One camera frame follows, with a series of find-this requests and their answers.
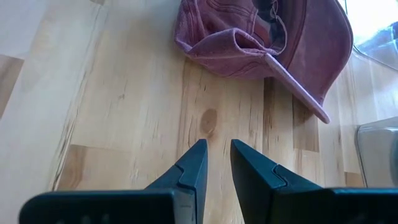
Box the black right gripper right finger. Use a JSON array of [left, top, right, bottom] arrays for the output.
[[230, 139, 398, 224]]

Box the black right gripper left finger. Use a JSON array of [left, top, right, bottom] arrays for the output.
[[18, 138, 209, 224]]

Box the pink baseball cap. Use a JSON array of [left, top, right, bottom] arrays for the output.
[[174, 0, 354, 124]]

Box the clear plastic bin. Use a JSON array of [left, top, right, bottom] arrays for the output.
[[353, 23, 398, 189]]

